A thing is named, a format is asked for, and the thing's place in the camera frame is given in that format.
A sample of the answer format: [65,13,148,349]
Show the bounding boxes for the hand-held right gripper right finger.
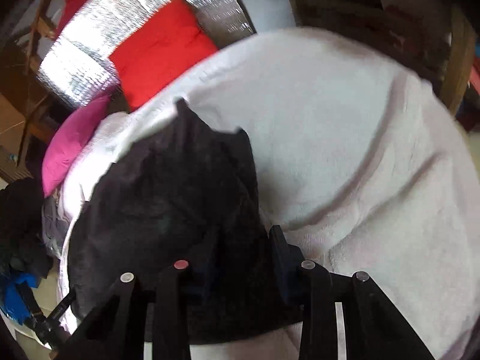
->
[270,226,436,360]

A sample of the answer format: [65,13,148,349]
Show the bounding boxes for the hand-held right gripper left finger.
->
[65,259,193,360]

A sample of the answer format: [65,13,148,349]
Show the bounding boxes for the dark quilted jacket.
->
[67,97,304,346]

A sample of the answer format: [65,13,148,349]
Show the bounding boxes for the white blanket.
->
[56,26,473,360]

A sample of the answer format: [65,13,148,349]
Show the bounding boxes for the grey garment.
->
[41,199,70,259]

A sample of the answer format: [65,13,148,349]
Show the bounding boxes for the blue jacket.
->
[0,273,38,323]

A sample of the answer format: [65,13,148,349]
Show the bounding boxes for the black down jacket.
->
[0,178,53,278]

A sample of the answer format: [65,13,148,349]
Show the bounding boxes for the pink pillow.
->
[42,94,112,199]

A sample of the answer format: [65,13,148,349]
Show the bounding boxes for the red pillow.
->
[109,0,219,112]

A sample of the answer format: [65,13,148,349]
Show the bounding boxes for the wooden table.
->
[255,0,477,117]

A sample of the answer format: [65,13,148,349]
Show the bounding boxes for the silver foil insulation board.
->
[37,0,256,111]

